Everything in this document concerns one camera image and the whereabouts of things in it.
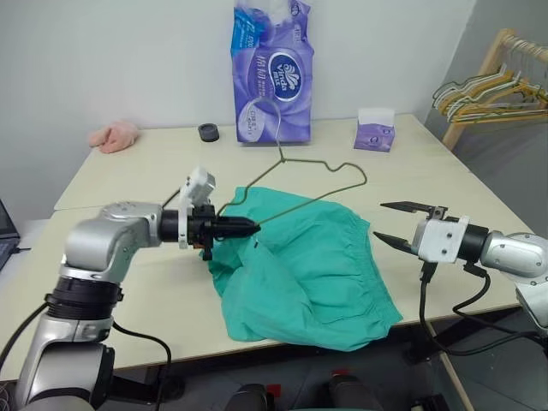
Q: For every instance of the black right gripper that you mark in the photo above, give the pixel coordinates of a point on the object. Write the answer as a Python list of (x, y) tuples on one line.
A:
[(438, 213)]

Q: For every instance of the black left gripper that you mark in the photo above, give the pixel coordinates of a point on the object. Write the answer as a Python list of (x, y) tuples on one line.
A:
[(201, 227)]

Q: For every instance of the green shorts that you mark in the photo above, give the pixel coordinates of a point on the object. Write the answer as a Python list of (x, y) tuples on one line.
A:
[(308, 265)]

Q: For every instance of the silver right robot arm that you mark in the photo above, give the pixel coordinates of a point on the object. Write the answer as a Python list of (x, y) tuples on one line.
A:
[(514, 252)]

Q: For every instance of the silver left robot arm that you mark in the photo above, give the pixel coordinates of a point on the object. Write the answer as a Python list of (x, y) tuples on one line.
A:
[(98, 240)]

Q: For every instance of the small purple tissue box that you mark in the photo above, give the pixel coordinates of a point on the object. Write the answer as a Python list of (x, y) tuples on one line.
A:
[(374, 135)]

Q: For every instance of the black round cap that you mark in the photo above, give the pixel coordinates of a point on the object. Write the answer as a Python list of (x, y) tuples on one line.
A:
[(209, 132)]

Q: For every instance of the pink fluffy cloth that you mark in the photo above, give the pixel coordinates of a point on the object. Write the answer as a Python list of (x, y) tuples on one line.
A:
[(113, 137)]

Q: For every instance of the wooden table leg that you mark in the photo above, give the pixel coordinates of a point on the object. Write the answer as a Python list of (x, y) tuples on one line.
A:
[(454, 377)]

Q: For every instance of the large purple tissue pack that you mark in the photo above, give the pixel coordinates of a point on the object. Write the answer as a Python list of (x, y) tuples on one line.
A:
[(274, 73)]

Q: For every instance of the wooden clothes rack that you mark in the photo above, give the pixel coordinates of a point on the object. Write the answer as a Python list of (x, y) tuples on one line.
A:
[(492, 51)]

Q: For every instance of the dark laptop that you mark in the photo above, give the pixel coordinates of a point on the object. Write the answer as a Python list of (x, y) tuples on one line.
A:
[(6, 231)]

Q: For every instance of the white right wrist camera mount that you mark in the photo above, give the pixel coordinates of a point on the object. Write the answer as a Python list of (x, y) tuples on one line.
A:
[(441, 242)]

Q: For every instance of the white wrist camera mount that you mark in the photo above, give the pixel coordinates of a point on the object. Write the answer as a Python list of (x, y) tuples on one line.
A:
[(441, 242), (201, 182)]

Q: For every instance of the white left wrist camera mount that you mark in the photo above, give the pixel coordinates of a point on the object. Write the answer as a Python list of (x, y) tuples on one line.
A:
[(201, 182)]

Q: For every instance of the black metal frame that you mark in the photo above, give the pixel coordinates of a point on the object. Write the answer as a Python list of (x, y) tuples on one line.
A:
[(430, 404)]

